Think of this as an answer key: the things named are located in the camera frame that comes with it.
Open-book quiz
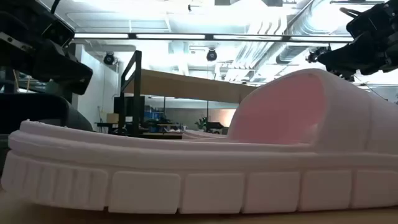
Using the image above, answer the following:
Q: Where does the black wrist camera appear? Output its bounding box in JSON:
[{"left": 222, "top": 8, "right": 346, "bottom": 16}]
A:
[
  {"left": 346, "top": 2, "right": 391, "bottom": 40},
  {"left": 39, "top": 11, "right": 76, "bottom": 48}
]

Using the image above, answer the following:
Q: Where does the blue storage bin stack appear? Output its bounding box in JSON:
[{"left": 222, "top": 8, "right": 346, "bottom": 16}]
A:
[{"left": 144, "top": 105, "right": 164, "bottom": 121}]

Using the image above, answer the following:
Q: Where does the dark desk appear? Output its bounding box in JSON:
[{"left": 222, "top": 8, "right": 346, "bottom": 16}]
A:
[{"left": 95, "top": 121, "right": 121, "bottom": 135}]

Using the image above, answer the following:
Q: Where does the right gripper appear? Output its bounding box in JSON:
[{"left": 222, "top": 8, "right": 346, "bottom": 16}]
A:
[{"left": 317, "top": 12, "right": 398, "bottom": 82}]

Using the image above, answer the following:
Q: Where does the black cable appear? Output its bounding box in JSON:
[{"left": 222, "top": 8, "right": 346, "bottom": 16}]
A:
[
  {"left": 340, "top": 6, "right": 358, "bottom": 19},
  {"left": 50, "top": 0, "right": 62, "bottom": 15}
]

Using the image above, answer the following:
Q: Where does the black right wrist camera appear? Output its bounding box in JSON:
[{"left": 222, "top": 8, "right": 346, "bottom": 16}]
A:
[{"left": 346, "top": 2, "right": 391, "bottom": 40}]

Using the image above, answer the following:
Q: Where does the long linear ceiling light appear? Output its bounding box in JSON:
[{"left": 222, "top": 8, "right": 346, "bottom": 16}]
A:
[{"left": 73, "top": 32, "right": 355, "bottom": 44}]

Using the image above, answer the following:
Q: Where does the wooden shelf with black frame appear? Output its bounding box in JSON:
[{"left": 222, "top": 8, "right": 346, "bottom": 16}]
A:
[{"left": 118, "top": 50, "right": 259, "bottom": 140}]

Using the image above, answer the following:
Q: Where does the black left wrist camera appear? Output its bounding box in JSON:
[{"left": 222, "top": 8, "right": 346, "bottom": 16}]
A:
[{"left": 39, "top": 11, "right": 76, "bottom": 48}]

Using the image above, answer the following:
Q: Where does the black monitor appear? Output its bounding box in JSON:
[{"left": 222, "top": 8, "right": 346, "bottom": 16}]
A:
[{"left": 113, "top": 95, "right": 146, "bottom": 118}]

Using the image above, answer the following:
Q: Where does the silver ventilation duct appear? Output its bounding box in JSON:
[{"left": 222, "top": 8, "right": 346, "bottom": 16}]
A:
[{"left": 275, "top": 0, "right": 351, "bottom": 65}]

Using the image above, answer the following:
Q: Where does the white ceiling pipe bundle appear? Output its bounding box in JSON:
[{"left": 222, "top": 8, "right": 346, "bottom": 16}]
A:
[{"left": 231, "top": 12, "right": 292, "bottom": 70}]

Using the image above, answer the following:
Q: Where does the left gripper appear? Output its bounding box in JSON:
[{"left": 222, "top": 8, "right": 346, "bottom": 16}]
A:
[{"left": 0, "top": 0, "right": 93, "bottom": 96}]

